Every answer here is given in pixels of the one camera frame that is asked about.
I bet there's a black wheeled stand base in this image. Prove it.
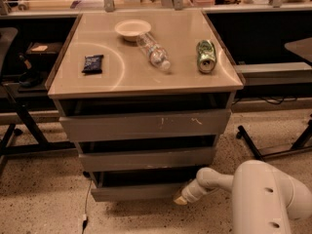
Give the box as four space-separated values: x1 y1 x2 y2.
235 115 312 161

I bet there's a grey middle drawer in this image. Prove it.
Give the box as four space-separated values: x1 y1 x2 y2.
77 136 217 172

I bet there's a white paper bowl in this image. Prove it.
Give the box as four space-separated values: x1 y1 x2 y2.
115 19 151 42

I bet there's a grey drawer cabinet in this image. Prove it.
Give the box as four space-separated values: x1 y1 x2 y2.
44 9 246 200

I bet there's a grey top drawer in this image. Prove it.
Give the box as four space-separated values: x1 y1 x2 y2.
59 92 233 142

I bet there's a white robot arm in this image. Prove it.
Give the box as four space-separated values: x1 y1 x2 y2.
174 160 312 234

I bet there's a grey drawer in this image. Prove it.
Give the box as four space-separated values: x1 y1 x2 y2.
91 168 197 202
77 136 217 172
59 92 233 142

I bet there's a dark blue snack packet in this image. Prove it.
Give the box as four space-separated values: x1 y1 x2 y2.
82 55 104 74

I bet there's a grey bottom drawer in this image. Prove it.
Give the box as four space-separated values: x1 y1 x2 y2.
91 168 197 202

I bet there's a clear plastic water bottle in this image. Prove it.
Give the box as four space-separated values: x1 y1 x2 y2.
136 32 171 72

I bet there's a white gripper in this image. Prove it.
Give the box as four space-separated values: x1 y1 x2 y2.
174 179 216 206

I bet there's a green soda can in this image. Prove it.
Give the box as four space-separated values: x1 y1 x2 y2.
196 40 216 73

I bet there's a black floor cable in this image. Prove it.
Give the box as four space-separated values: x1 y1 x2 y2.
81 178 94 234

